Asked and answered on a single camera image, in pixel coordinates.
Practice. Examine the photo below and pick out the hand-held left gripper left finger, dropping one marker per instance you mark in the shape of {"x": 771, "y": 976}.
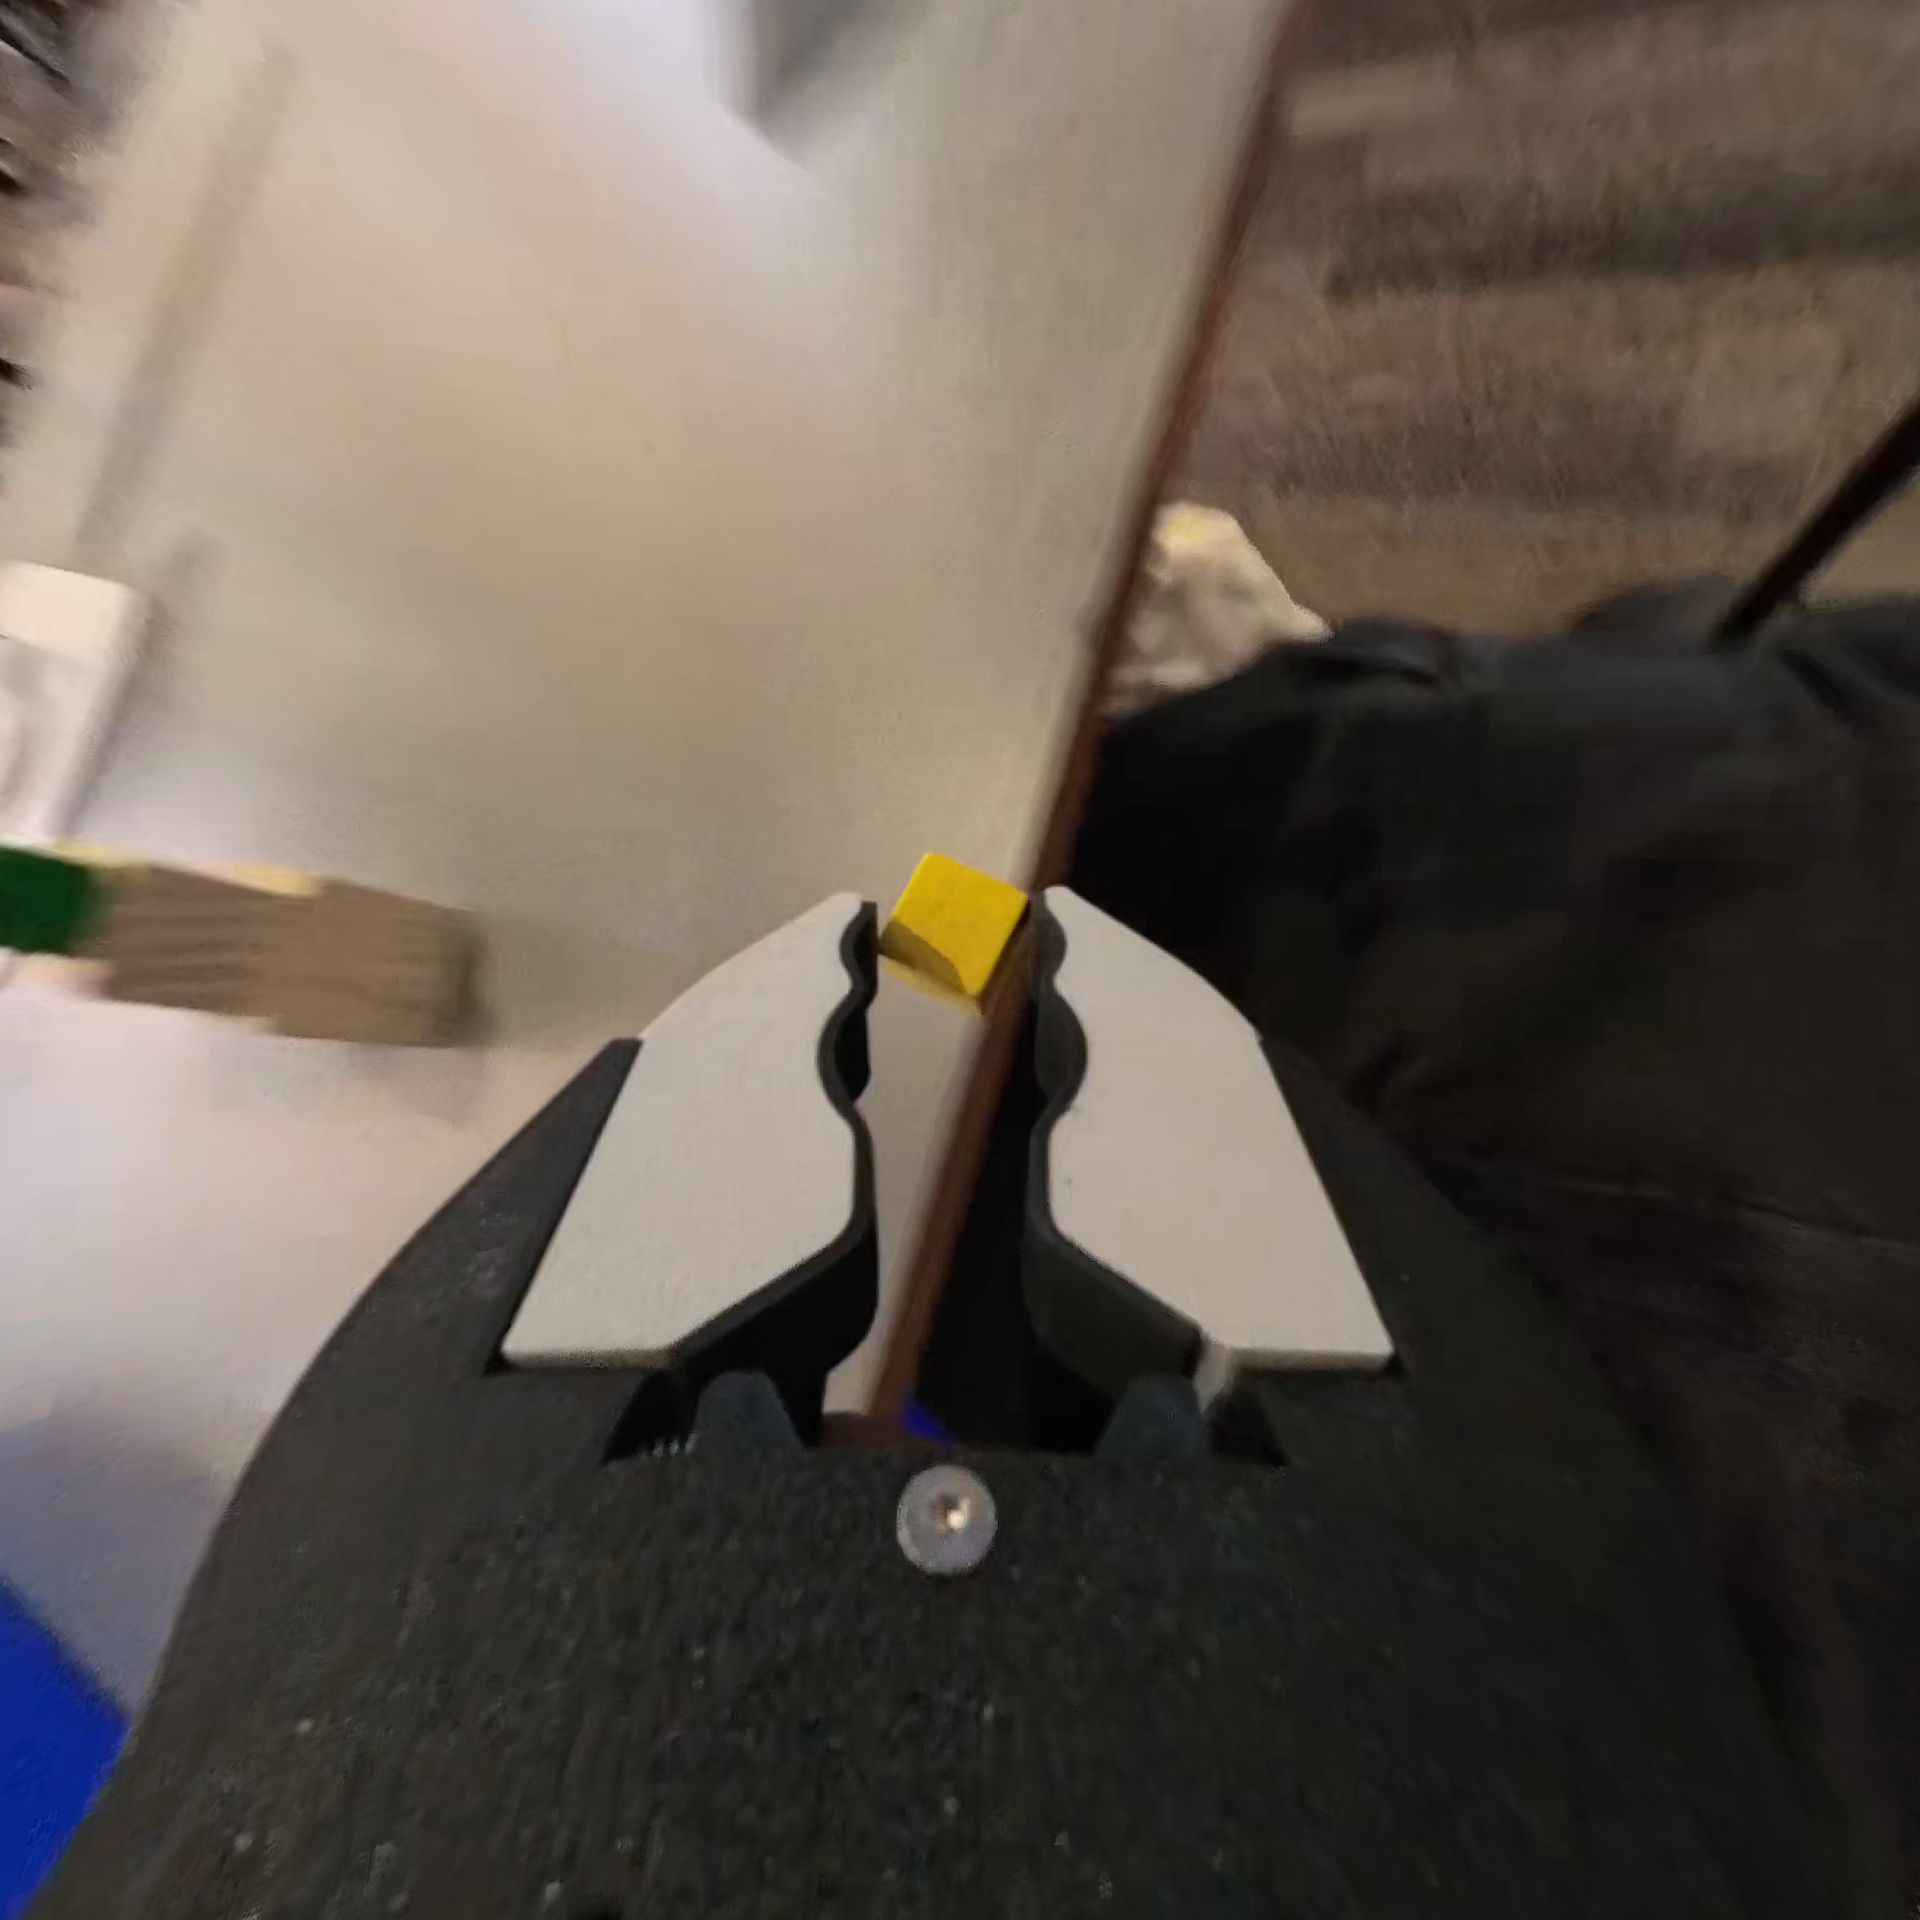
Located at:
{"x": 705, "y": 1185}

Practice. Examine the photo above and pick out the small green wooden cube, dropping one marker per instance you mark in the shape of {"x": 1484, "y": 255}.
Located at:
{"x": 45, "y": 900}

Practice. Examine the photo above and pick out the large natural wooden cube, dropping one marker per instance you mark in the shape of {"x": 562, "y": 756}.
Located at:
{"x": 399, "y": 967}
{"x": 194, "y": 937}

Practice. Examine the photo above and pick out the small yellow wooden cube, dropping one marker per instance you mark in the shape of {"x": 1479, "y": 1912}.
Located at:
{"x": 962, "y": 918}

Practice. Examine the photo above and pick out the blue plastic bin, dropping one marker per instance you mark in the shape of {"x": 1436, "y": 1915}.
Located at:
{"x": 45, "y": 1755}

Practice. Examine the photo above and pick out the white document stand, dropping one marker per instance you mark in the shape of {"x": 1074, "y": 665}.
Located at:
{"x": 67, "y": 644}

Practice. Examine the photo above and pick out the dark metal leg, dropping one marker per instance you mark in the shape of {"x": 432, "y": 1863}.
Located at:
{"x": 1824, "y": 535}

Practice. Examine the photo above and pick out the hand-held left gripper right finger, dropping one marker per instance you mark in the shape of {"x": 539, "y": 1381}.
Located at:
{"x": 1202, "y": 1185}

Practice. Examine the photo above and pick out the person's black clothing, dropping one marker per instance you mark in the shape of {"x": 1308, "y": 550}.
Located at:
{"x": 1574, "y": 974}

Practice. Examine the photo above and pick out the white crumpled object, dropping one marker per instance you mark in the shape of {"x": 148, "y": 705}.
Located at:
{"x": 1214, "y": 600}

